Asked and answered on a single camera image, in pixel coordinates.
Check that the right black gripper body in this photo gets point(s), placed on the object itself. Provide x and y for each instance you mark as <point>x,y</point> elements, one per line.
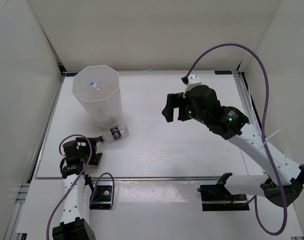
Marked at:
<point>198,115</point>

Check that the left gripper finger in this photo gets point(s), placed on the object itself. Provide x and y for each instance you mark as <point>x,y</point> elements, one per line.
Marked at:
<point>95,159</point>
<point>93,141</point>

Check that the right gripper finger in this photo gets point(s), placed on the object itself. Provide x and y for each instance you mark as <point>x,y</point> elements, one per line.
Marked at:
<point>182,115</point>
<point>174,100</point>

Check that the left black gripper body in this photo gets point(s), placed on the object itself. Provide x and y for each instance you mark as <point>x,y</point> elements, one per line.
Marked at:
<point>84,153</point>

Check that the black label plastic bottle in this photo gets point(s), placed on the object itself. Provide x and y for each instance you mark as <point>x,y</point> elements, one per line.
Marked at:
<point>116,133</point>

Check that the clear unlabelled plastic bottle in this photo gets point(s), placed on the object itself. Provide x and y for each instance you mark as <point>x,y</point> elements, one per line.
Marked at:
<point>93,86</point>

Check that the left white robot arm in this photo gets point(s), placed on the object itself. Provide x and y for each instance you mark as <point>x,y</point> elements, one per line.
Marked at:
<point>70,218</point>

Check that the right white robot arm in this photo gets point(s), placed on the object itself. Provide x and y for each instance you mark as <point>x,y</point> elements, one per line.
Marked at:
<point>281,174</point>

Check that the white octagonal plastic bin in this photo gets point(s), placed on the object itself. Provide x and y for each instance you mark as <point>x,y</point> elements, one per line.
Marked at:
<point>104,109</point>

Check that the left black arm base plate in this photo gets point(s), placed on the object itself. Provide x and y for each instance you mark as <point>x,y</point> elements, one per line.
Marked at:
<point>104,196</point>

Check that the white cable tie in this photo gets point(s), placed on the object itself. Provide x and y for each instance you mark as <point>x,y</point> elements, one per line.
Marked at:
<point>267,139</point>

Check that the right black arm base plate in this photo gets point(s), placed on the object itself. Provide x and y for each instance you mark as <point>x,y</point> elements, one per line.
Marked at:
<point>216,198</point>

